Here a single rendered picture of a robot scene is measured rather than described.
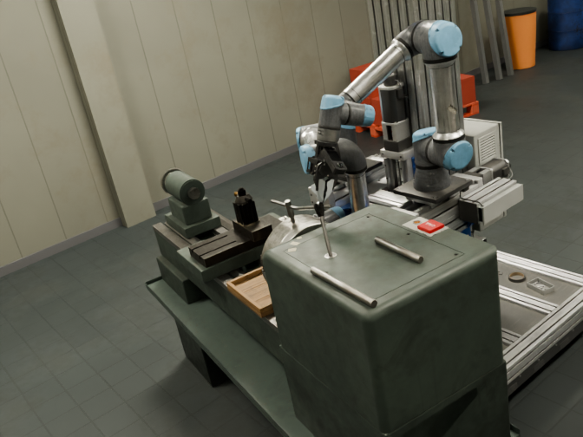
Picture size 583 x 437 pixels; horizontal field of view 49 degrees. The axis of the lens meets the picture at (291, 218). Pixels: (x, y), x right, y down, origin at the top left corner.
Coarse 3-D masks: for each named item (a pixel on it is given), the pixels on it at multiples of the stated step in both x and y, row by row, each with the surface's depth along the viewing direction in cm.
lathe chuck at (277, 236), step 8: (296, 216) 233; (304, 216) 233; (312, 216) 236; (280, 224) 231; (288, 224) 229; (296, 224) 227; (272, 232) 230; (280, 232) 227; (288, 232) 224; (272, 240) 227; (280, 240) 224; (264, 248) 230; (264, 272) 231
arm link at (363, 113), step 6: (348, 102) 219; (354, 102) 218; (354, 108) 213; (360, 108) 214; (366, 108) 215; (372, 108) 216; (354, 114) 213; (360, 114) 214; (366, 114) 215; (372, 114) 216; (348, 120) 213; (354, 120) 214; (360, 120) 214; (366, 120) 215; (372, 120) 216; (360, 126) 218; (366, 126) 218
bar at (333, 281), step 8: (312, 272) 186; (320, 272) 183; (328, 280) 180; (336, 280) 177; (344, 288) 174; (352, 288) 172; (352, 296) 171; (360, 296) 168; (368, 296) 167; (368, 304) 166; (376, 304) 166
